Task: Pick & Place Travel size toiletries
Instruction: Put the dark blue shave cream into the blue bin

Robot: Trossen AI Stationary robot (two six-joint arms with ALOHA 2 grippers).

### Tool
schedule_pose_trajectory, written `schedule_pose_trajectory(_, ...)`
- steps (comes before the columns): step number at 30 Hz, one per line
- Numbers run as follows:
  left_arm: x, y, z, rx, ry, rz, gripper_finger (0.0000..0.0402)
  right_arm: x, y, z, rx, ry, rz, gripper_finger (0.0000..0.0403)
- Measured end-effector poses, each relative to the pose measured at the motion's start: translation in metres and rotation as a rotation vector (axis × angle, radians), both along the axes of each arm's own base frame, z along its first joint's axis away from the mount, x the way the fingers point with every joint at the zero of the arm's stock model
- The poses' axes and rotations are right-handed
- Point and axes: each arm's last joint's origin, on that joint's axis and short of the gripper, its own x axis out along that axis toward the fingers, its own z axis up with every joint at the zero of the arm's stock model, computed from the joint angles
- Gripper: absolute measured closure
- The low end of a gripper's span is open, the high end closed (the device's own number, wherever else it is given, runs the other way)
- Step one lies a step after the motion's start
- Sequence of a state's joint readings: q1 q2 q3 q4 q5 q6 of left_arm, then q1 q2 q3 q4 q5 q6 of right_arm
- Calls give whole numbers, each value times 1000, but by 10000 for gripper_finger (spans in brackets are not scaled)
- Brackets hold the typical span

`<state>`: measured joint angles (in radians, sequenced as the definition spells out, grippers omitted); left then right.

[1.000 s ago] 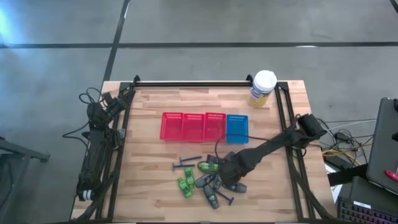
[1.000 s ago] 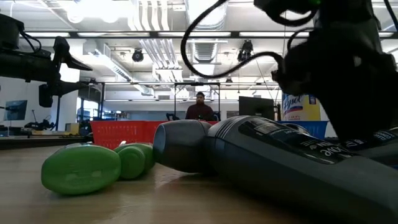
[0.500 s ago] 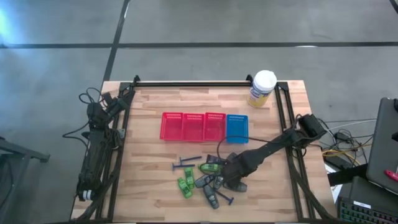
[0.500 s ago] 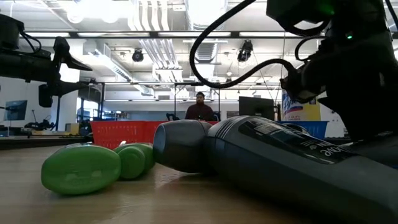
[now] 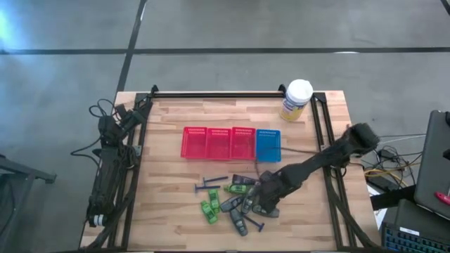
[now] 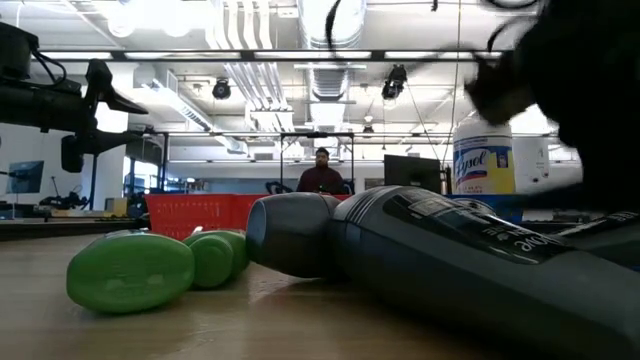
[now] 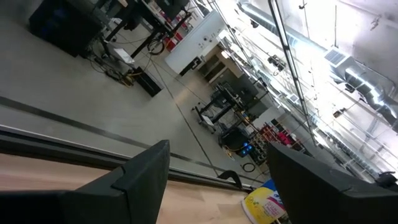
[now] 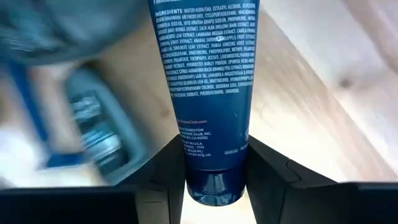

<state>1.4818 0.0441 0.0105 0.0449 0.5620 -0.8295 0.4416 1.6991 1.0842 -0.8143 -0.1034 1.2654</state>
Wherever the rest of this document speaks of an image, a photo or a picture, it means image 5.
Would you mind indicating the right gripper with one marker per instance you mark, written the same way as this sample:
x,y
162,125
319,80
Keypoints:
x,y
274,188

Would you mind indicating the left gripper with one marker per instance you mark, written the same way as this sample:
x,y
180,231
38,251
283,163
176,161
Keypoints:
x,y
128,121

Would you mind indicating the dark grey toiletry bottle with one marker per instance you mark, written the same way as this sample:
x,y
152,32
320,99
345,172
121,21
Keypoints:
x,y
249,201
230,204
267,214
244,180

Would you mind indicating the blue disposable razor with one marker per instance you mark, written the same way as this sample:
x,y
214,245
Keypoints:
x,y
255,222
216,179
207,187

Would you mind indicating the grey handheld vacuum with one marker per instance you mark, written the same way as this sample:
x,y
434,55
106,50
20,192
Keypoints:
x,y
239,223

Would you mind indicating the green travel bottle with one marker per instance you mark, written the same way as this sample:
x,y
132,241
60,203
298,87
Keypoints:
x,y
213,202
209,212
237,189

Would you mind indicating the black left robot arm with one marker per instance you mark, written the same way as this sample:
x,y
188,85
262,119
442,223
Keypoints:
x,y
105,182

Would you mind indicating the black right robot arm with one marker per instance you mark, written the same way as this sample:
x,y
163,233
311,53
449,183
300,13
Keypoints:
x,y
316,160

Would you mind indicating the red plastic basket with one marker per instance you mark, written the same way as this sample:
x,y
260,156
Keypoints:
x,y
194,144
218,144
242,144

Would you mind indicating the blue plastic basket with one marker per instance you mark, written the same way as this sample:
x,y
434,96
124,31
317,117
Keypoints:
x,y
268,145

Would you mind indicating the white paper sheet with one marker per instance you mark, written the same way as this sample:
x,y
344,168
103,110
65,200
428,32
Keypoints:
x,y
378,214

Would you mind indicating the white yellow wipes canister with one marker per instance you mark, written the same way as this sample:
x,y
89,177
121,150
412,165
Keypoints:
x,y
297,95

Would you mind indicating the black box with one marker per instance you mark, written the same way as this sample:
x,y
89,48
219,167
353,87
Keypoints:
x,y
393,198

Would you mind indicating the black metal stand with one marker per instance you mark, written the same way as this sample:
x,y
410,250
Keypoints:
x,y
24,170

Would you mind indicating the dark grey computer case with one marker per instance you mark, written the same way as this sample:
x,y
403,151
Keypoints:
x,y
408,214

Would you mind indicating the black keyboard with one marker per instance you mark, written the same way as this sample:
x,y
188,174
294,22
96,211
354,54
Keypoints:
x,y
411,242

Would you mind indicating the grey laptop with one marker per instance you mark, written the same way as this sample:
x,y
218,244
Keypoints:
x,y
432,158

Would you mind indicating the black aluminium table frame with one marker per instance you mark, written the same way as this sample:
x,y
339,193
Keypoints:
x,y
218,94

